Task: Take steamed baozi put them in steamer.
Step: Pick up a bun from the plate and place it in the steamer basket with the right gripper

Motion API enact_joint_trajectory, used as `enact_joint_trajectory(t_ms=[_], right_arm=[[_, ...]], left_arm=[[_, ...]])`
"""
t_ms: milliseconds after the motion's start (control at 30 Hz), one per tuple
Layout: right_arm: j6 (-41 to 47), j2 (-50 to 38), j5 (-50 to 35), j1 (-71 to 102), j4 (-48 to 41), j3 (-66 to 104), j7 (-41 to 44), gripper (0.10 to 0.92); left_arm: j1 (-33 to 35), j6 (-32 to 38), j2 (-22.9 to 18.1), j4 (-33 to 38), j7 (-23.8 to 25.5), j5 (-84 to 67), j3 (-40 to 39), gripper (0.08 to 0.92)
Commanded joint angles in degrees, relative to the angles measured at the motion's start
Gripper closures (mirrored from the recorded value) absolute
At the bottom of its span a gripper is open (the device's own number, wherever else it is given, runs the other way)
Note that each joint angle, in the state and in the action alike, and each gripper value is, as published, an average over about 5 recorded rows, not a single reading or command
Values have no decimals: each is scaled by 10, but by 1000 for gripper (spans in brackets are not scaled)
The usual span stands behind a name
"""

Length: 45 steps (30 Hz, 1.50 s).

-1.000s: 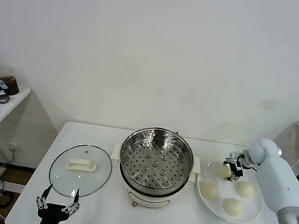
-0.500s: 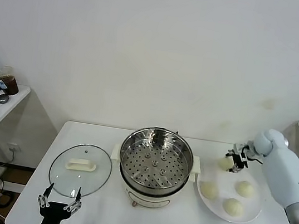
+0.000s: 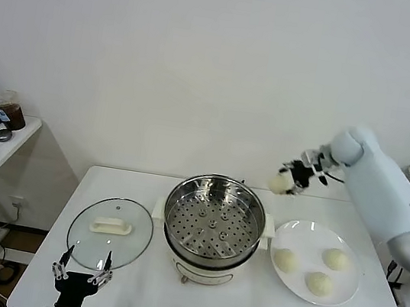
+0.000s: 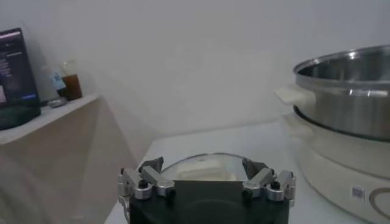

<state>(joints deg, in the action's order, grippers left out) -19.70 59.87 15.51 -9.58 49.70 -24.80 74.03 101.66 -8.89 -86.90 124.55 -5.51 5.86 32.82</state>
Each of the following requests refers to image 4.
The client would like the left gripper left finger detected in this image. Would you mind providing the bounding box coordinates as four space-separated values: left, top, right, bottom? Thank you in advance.
117 156 177 201

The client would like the black laptop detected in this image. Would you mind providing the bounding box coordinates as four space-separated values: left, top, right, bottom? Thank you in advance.
0 27 41 108

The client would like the iced coffee plastic cup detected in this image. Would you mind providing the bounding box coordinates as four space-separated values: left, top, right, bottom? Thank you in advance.
62 59 83 102

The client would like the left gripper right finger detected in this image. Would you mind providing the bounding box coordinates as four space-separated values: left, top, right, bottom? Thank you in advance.
241 157 297 203

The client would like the white side table with laptop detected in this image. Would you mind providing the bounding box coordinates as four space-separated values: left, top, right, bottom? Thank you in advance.
0 93 144 224

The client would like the steel perforated steamer basket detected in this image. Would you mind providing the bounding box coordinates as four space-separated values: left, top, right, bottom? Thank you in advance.
274 44 390 142

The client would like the glass lid with cream handle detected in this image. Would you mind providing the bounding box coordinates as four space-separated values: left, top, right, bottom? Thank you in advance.
160 152 254 182

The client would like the cream electric cooker base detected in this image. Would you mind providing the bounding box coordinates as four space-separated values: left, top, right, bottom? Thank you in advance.
280 111 390 224

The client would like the clear cup with blue label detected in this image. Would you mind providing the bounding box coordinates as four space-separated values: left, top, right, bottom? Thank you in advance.
44 63 68 99

